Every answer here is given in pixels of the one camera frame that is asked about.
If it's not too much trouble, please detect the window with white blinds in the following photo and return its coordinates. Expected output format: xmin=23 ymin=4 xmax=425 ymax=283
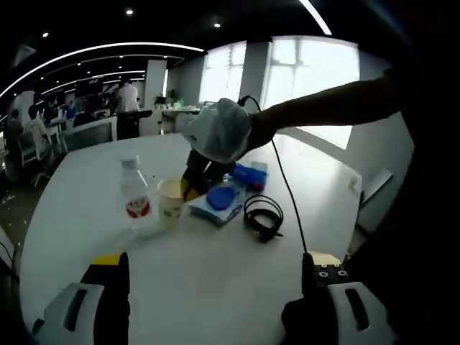
xmin=261 ymin=34 xmax=361 ymax=151
xmin=198 ymin=40 xmax=249 ymax=106

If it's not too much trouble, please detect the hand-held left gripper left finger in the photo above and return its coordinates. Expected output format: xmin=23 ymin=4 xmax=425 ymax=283
xmin=32 ymin=251 xmax=131 ymax=345

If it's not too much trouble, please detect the black chair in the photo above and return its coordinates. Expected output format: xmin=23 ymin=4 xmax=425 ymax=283
xmin=116 ymin=109 xmax=155 ymax=141

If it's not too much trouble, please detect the white paper cup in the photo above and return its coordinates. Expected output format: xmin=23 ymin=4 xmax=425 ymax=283
xmin=156 ymin=178 xmax=188 ymax=228

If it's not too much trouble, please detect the blue tissue pack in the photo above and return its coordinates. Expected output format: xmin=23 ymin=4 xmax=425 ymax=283
xmin=231 ymin=160 xmax=270 ymax=190

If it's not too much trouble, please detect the clear plastic water bottle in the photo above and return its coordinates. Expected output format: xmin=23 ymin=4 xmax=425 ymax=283
xmin=120 ymin=155 xmax=152 ymax=231

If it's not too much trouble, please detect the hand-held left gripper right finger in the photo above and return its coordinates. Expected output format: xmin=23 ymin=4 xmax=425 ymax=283
xmin=280 ymin=250 xmax=396 ymax=345

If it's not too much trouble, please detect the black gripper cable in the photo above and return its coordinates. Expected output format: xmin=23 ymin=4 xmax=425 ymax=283
xmin=238 ymin=94 xmax=311 ymax=255

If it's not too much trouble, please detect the silver packet with blue puff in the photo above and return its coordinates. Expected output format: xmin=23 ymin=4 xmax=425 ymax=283
xmin=188 ymin=178 xmax=248 ymax=228

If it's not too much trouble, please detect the green potted plant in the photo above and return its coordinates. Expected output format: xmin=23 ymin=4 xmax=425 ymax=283
xmin=153 ymin=88 xmax=178 ymax=109

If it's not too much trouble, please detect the white table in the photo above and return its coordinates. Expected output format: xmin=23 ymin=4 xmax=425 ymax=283
xmin=17 ymin=132 xmax=364 ymax=345

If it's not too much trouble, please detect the ceiling light strip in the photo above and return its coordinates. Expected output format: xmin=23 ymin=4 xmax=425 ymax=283
xmin=299 ymin=0 xmax=333 ymax=36
xmin=0 ymin=42 xmax=208 ymax=98

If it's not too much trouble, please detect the white desk partition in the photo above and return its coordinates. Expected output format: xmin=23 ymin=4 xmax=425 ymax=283
xmin=58 ymin=116 xmax=119 ymax=152

